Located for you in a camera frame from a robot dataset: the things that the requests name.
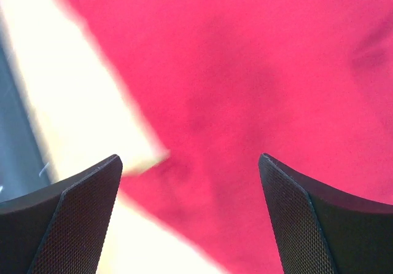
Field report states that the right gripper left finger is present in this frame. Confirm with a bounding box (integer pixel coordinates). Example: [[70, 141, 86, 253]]
[[1, 155, 123, 274]]

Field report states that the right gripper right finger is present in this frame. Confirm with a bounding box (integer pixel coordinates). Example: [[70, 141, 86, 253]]
[[259, 154, 392, 274]]

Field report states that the dark red t-shirt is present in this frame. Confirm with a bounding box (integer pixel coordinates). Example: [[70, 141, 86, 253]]
[[68, 0, 392, 273]]

